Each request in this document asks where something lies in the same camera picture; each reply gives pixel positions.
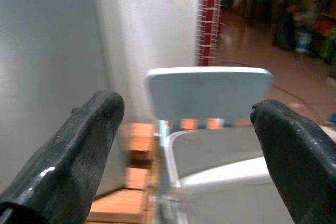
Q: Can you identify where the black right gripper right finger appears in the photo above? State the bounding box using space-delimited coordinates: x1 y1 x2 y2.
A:
250 99 336 224

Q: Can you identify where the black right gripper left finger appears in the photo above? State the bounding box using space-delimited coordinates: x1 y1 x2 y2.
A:
0 90 125 224

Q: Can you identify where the grey fridge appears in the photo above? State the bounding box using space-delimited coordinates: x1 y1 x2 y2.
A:
0 0 129 201

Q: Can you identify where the white folding chair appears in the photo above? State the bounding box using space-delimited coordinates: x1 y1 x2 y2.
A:
145 66 297 224

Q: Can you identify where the white bucket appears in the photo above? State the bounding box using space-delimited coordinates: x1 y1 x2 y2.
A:
295 31 313 53

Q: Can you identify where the black bag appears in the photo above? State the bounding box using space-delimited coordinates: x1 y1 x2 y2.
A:
272 11 297 51

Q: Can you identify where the shelf with colourful items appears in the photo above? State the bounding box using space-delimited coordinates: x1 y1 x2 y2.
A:
312 11 336 63

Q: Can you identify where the red brick column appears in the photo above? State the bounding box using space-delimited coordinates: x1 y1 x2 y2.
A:
195 0 224 67

